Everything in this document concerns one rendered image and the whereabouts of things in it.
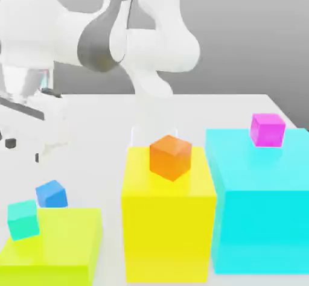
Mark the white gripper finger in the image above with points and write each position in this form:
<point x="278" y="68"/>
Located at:
<point x="41" y="154"/>
<point x="10" y="143"/>

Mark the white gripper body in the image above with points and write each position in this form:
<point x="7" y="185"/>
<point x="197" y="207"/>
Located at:
<point x="48" y="122"/>

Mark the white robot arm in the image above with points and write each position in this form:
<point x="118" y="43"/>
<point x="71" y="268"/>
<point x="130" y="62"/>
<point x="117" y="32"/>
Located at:
<point x="154" y="49"/>

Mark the small blue cube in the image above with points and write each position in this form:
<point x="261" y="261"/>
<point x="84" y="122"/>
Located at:
<point x="52" y="195"/>

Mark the small teal cube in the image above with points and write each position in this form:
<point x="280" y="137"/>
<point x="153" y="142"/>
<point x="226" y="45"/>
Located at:
<point x="23" y="220"/>

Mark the small orange cube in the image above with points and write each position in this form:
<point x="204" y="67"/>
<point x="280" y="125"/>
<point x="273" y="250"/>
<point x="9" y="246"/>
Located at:
<point x="169" y="158"/>

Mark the small magenta cube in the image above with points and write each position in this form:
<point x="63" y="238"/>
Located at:
<point x="266" y="131"/>

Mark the large lime box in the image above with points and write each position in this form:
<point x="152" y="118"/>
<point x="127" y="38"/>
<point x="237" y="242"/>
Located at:
<point x="65" y="242"/>

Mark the large yellow box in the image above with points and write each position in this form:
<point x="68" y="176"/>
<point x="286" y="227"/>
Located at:
<point x="169" y="225"/>

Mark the large cyan box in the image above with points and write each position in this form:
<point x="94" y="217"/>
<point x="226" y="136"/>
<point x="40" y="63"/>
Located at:
<point x="263" y="218"/>

